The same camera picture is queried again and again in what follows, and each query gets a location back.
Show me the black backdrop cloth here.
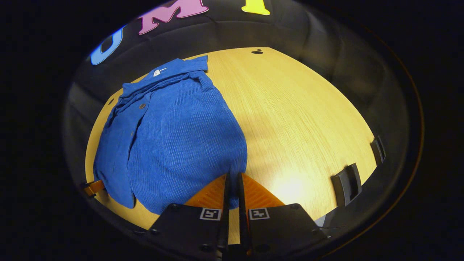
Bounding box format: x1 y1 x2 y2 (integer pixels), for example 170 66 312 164
63 0 422 189

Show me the blue corduroy shirt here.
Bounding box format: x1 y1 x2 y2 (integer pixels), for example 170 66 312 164
93 55 248 215

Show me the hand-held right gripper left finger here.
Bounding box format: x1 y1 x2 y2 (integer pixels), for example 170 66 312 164
147 173 230 260

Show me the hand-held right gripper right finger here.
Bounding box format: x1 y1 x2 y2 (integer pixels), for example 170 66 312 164
237 173 328 260

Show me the black table edge clamp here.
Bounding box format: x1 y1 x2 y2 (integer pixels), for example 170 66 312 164
331 163 363 207
370 136 387 166

